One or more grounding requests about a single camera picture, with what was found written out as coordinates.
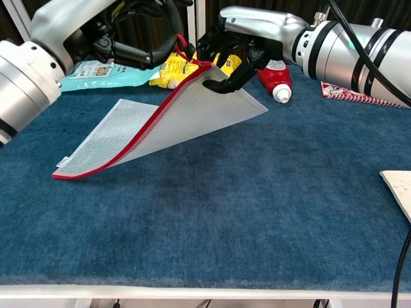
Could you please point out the blue felt table mat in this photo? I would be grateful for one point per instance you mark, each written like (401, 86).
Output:
(205, 208)

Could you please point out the red cartoon gift pouch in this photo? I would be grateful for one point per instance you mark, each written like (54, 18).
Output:
(346, 93)

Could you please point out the teal wet wipes pack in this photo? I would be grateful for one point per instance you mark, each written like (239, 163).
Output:
(96, 80)

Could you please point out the red ketchup squeeze bottle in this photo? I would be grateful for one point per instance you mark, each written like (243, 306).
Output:
(277, 78)

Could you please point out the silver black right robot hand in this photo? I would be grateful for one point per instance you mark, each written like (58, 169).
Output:
(263, 29)

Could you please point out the white frame post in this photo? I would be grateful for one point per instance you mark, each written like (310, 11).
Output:
(195, 22)
(24, 16)

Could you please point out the white table frame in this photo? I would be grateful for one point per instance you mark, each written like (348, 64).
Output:
(205, 293)

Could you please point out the yellow snack packet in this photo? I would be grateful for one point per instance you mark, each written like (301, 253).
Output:
(180, 69)

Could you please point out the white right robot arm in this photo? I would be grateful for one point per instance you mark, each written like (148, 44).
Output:
(337, 57)

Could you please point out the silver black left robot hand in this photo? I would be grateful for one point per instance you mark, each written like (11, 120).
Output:
(64, 22)

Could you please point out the silver mesh zipper pouch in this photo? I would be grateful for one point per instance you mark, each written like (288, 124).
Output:
(180, 118)

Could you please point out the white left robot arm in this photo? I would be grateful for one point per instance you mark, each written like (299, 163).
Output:
(22, 83)

